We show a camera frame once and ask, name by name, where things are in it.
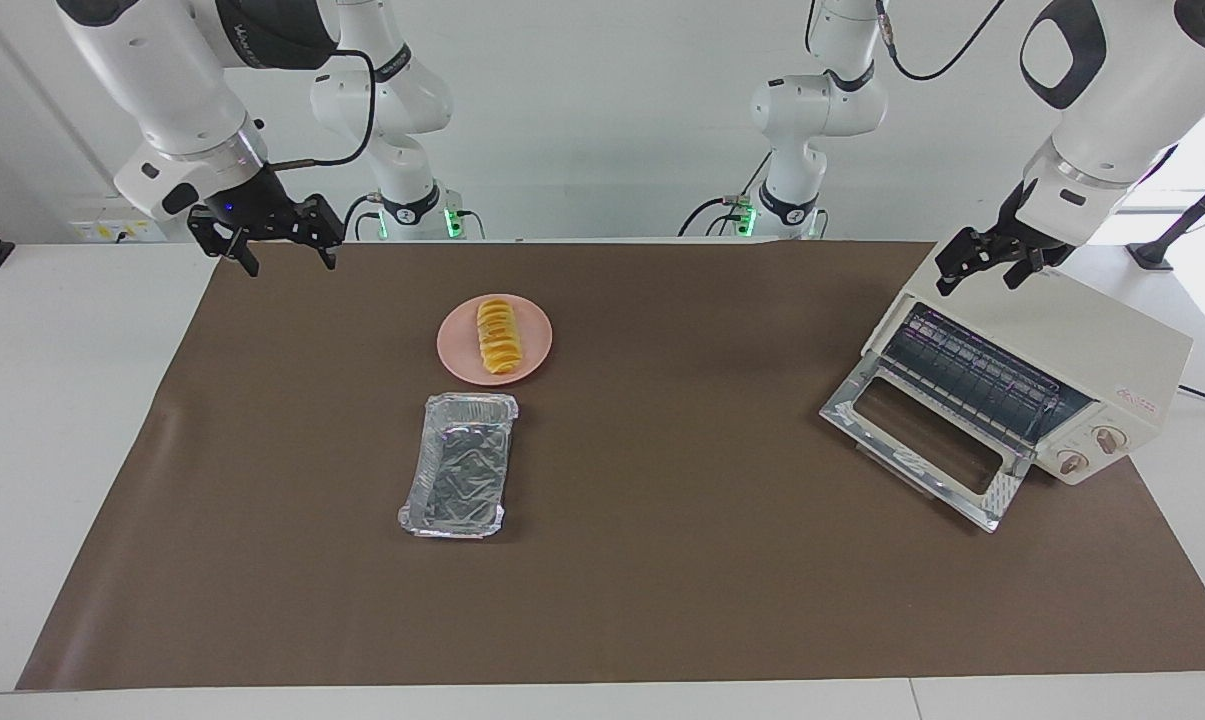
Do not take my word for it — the black left arm base cable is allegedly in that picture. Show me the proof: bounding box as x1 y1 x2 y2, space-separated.
677 150 771 238

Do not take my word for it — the pink round plate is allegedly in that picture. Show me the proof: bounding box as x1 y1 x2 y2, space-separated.
436 293 554 387

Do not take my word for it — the glass oven door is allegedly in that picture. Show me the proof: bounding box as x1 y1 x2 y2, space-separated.
820 355 1035 533

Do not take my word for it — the black right arm base cable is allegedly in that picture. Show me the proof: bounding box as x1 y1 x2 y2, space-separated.
342 193 385 241

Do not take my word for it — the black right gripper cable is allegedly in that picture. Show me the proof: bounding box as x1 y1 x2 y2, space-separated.
262 48 377 171

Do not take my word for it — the yellow ridged bread loaf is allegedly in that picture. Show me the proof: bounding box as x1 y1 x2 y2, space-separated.
476 298 517 376

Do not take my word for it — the aluminium foil tray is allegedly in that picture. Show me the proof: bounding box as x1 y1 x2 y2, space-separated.
397 392 520 540

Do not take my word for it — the black camera stand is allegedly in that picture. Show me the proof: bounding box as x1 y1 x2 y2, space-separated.
1127 160 1205 271

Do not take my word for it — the cream toaster oven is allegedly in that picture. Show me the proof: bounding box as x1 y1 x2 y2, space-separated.
820 225 1195 533

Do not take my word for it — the black arm base cable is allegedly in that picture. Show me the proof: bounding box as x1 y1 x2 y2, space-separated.
342 193 385 241
677 150 771 238

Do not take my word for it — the brown table mat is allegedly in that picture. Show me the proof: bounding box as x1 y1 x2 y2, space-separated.
17 240 1205 692

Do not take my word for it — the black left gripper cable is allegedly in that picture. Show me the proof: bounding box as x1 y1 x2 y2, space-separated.
875 0 1008 82

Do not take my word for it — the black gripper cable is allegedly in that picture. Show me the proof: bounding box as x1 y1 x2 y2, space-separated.
262 48 377 171
875 0 1008 82

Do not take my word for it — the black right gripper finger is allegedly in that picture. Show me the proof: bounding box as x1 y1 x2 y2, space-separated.
187 205 261 278
300 196 347 271

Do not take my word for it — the metal oven rack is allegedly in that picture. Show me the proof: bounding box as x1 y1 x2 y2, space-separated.
880 303 1095 453

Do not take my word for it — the white wall power socket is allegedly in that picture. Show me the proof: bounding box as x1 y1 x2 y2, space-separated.
70 220 168 244

